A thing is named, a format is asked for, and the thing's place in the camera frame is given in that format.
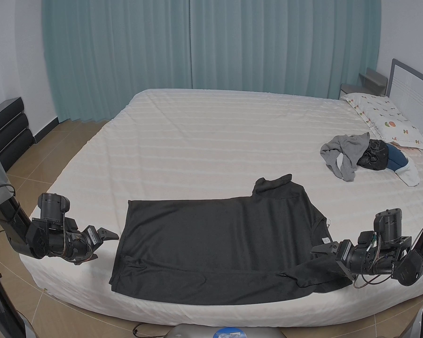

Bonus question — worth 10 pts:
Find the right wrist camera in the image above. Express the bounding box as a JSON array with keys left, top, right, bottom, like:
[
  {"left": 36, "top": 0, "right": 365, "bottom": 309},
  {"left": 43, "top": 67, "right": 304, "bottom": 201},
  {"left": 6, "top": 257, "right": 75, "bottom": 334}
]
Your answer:
[{"left": 358, "top": 230, "right": 375, "bottom": 249}]

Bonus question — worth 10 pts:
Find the white printed pillow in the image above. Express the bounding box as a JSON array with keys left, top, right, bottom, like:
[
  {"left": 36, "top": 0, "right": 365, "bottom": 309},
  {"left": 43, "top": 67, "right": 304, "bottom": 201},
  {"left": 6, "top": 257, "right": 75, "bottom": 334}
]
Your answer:
[{"left": 341, "top": 93, "right": 423, "bottom": 150}]

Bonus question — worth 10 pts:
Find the pile of clothes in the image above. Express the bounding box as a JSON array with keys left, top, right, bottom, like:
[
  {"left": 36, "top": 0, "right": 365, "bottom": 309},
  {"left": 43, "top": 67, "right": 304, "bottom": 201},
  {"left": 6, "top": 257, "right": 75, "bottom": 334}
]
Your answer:
[{"left": 320, "top": 132, "right": 419, "bottom": 187}]

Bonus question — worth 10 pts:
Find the black cable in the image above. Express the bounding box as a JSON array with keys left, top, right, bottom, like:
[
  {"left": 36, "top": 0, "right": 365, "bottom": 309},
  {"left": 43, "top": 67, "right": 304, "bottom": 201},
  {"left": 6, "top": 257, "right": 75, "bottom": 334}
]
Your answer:
[{"left": 132, "top": 323, "right": 170, "bottom": 338}]

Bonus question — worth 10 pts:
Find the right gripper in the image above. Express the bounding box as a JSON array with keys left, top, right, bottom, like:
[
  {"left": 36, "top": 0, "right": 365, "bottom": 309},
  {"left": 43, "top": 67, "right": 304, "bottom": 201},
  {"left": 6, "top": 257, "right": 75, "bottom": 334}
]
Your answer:
[{"left": 311, "top": 240, "right": 378, "bottom": 281}]

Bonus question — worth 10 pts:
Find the grey bedside table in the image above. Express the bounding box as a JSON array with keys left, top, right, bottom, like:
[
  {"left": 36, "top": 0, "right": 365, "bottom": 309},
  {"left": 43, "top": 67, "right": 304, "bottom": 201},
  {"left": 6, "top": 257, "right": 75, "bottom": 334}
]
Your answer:
[{"left": 340, "top": 67, "right": 388, "bottom": 99}]

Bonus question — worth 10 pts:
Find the black chest of drawers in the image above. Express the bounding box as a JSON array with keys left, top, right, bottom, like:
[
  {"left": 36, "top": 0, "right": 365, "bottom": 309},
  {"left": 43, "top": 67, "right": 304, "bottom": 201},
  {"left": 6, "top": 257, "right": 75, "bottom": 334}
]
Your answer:
[{"left": 0, "top": 97, "right": 34, "bottom": 173}]

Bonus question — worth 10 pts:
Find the black T-shirt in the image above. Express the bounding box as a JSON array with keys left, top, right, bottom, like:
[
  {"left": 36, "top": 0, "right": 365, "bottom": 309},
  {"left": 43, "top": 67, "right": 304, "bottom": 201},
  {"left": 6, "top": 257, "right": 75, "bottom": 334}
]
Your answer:
[{"left": 109, "top": 174, "right": 353, "bottom": 305}]

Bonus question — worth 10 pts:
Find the bed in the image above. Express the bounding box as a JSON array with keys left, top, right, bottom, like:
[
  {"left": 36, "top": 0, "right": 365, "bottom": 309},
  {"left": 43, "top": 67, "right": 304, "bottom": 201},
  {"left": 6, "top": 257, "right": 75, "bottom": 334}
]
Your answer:
[{"left": 19, "top": 58, "right": 423, "bottom": 328}]

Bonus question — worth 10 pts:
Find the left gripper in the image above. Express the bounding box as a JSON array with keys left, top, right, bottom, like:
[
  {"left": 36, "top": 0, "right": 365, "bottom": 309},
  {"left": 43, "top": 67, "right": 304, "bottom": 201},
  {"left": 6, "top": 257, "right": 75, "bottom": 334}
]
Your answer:
[{"left": 65, "top": 226, "right": 120, "bottom": 261}]

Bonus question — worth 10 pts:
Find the blue-green curtain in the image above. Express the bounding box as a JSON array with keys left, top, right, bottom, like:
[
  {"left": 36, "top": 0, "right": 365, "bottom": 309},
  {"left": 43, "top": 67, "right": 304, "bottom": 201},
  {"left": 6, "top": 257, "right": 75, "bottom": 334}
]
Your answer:
[
  {"left": 188, "top": 0, "right": 380, "bottom": 99},
  {"left": 42, "top": 0, "right": 194, "bottom": 122}
]

